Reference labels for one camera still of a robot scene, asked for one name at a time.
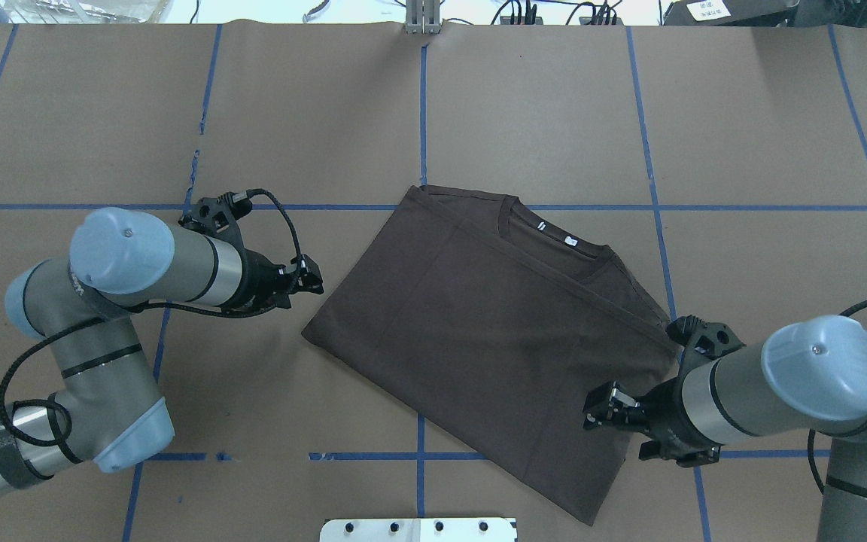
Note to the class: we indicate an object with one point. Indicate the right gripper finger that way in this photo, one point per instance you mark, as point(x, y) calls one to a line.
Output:
point(610, 405)

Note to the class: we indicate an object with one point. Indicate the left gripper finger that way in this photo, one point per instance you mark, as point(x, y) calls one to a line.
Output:
point(306, 276)

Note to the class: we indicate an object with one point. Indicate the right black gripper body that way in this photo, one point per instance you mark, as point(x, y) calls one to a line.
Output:
point(665, 415)

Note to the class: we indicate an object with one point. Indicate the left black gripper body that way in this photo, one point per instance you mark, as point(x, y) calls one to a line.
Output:
point(258, 276)

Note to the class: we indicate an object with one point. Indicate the brown t-shirt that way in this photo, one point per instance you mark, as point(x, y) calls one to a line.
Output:
point(495, 324)

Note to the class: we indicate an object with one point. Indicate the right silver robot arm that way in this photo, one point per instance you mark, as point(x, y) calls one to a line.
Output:
point(809, 375)

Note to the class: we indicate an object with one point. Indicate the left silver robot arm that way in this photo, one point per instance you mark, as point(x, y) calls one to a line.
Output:
point(85, 391)

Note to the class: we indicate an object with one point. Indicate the clear plastic bag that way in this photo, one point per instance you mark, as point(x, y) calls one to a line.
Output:
point(85, 12)

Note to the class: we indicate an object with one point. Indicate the black box with label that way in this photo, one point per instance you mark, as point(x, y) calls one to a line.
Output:
point(730, 13)

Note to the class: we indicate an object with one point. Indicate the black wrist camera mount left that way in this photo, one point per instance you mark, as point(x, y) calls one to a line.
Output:
point(218, 217)

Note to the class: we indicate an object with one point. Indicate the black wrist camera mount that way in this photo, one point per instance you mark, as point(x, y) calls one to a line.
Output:
point(702, 341)
point(218, 217)

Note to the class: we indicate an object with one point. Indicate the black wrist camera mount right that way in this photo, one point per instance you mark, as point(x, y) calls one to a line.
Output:
point(702, 341)

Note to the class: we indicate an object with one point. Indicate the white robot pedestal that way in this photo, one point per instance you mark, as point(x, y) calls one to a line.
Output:
point(489, 528)

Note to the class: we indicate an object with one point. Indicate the aluminium frame post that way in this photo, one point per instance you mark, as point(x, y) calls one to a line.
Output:
point(423, 17)

